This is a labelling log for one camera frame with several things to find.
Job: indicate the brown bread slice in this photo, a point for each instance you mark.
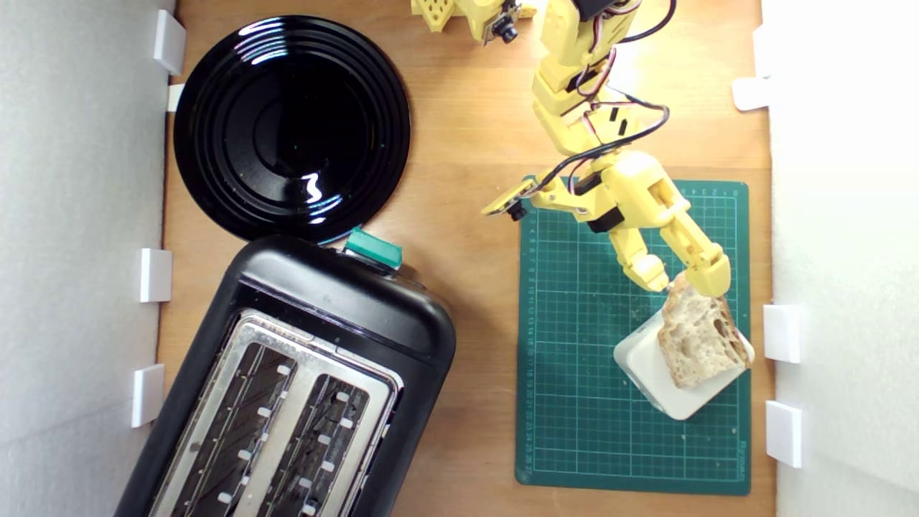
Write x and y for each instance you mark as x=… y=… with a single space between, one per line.
x=696 y=337

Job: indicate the green toaster lever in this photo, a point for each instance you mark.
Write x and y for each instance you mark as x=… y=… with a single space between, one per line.
x=373 y=249

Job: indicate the black two-slot toaster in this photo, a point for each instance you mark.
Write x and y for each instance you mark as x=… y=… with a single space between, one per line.
x=344 y=301

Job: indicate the green cutting mat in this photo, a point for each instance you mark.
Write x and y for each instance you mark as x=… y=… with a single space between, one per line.
x=574 y=345

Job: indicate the white block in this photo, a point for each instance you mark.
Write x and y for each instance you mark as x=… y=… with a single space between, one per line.
x=668 y=395

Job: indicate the black round plate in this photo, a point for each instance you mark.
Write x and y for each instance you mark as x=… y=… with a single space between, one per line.
x=287 y=129

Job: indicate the yellow gripper camera mount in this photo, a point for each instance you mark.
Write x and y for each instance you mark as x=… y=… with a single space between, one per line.
x=506 y=199

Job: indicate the small white wall clip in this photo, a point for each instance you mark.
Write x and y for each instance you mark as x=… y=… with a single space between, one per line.
x=175 y=97

